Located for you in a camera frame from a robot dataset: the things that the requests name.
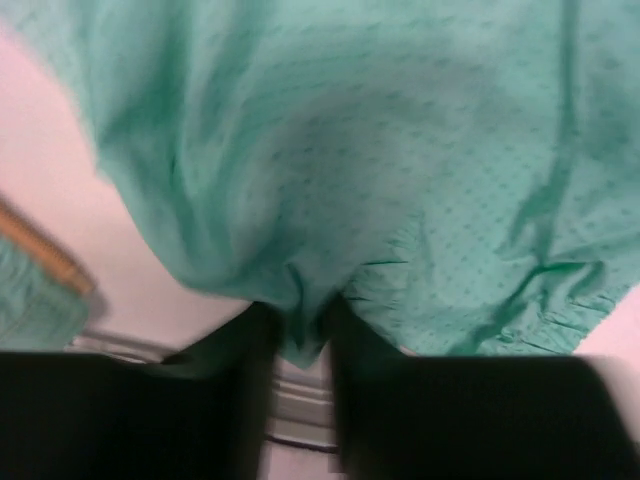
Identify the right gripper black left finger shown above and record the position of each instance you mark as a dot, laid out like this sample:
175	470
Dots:
199	414

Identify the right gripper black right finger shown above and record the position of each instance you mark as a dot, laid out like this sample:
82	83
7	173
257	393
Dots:
398	416

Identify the orange and teal jacket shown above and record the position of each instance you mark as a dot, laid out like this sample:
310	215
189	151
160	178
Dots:
464	173

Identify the aluminium table front rail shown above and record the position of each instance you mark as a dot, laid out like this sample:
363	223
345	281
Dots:
302	414

